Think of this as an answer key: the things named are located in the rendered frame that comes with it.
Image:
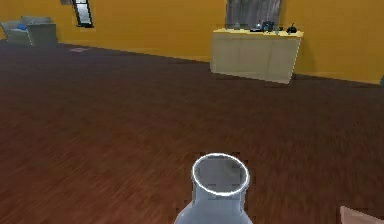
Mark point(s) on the cream yellow-topped sideboard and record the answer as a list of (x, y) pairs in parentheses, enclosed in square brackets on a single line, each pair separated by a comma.
[(253, 56)]

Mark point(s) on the clear glass bottle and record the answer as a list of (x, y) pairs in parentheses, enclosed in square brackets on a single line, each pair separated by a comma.
[(258, 24)]

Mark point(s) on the dark blue box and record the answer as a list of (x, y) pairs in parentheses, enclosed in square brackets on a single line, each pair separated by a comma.
[(267, 26)]

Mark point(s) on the black round teapot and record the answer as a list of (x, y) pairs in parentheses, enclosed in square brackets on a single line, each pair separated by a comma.
[(291, 29)]

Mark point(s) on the black framed window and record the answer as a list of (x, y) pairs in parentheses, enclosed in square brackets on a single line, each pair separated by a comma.
[(82, 12)]

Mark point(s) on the grey armchair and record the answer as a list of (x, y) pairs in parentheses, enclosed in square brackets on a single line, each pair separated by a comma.
[(31, 33)]

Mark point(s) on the blue cushion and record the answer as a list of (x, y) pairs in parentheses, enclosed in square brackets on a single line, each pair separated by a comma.
[(22, 27)]

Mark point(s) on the pale brown table corner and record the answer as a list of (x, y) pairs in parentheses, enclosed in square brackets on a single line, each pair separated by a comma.
[(358, 216)]

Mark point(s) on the grey framed wall mirror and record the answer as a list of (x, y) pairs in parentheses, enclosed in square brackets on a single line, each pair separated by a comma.
[(253, 12)]

